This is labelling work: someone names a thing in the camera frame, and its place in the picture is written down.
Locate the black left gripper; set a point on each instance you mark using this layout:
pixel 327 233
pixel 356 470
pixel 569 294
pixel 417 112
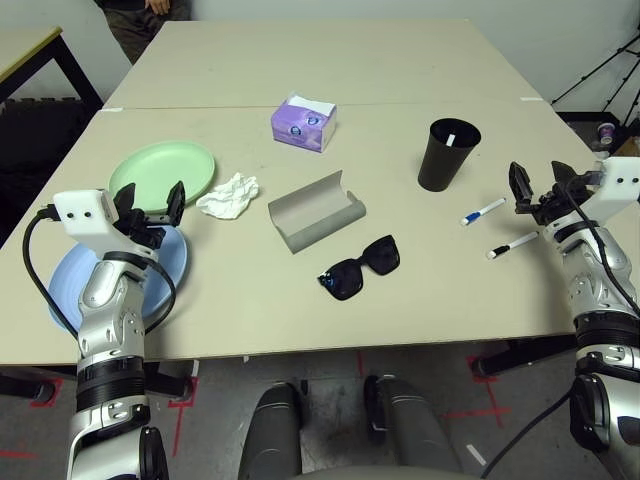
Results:
pixel 142 227

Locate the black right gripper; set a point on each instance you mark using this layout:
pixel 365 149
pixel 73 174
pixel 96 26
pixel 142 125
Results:
pixel 550 207

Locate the blue plastic plate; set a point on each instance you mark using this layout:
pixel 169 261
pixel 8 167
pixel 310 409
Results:
pixel 176 260

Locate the white marker with black cap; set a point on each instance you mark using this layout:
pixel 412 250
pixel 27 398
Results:
pixel 515 244

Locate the white tissue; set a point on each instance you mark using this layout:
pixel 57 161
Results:
pixel 230 197

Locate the grey glasses case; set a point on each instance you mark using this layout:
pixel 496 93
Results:
pixel 310 210

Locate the black sunglasses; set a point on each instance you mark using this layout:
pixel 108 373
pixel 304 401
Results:
pixel 382 257

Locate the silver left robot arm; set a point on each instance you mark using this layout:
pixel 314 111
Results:
pixel 107 300

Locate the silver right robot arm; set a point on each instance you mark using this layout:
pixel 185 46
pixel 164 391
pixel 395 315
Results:
pixel 590 300

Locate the bystander bare hand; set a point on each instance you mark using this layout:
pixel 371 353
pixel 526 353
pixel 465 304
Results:
pixel 159 5

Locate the green plastic plate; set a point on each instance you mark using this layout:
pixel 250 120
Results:
pixel 160 165

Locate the white marker with blue cap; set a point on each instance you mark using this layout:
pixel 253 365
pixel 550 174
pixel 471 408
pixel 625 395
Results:
pixel 482 211

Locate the small purple cup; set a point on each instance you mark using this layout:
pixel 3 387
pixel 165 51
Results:
pixel 606 132

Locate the white tape piece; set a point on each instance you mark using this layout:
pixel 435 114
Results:
pixel 531 98
pixel 113 108

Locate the brown cardboard box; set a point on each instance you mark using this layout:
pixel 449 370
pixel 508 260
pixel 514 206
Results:
pixel 631 147

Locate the black plastic cup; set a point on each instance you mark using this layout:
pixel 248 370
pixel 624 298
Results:
pixel 440 170

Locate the black tripod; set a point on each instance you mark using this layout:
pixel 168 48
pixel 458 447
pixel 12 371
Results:
pixel 589 75

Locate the purple tissue box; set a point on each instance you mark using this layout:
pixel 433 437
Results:
pixel 300 127

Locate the bystander in dark clothes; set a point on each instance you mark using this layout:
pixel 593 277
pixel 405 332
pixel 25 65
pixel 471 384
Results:
pixel 140 30

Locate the black table base beam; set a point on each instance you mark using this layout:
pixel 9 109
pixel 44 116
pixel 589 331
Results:
pixel 520 357
pixel 25 387
pixel 170 382

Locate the black framed side table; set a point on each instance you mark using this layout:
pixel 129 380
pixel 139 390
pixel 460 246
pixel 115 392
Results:
pixel 25 50

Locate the grey robot left leg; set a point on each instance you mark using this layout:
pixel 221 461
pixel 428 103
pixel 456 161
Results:
pixel 272 430

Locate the grey robot leg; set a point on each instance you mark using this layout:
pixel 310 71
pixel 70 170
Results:
pixel 415 430
pixel 272 430

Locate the grey robot right leg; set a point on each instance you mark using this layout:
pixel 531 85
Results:
pixel 415 430

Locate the white tape strip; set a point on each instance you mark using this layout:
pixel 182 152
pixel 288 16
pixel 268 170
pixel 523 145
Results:
pixel 476 453

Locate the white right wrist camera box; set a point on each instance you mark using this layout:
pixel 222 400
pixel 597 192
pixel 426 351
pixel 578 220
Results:
pixel 620 185

